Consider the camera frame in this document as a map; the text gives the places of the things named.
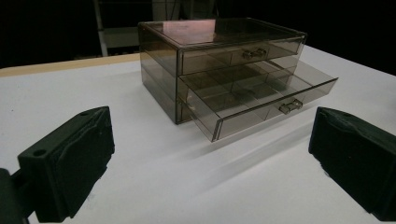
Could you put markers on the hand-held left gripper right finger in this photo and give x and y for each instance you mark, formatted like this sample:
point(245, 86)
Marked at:
point(355, 158)

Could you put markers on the white metal stand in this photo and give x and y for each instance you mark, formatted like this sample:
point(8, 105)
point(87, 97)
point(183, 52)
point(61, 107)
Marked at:
point(115, 34)

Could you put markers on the smoky transparent acrylic drawer cabinet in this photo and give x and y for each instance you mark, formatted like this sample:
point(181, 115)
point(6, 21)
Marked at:
point(199, 59)

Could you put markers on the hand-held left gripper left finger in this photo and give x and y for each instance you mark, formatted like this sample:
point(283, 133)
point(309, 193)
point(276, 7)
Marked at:
point(71, 161)

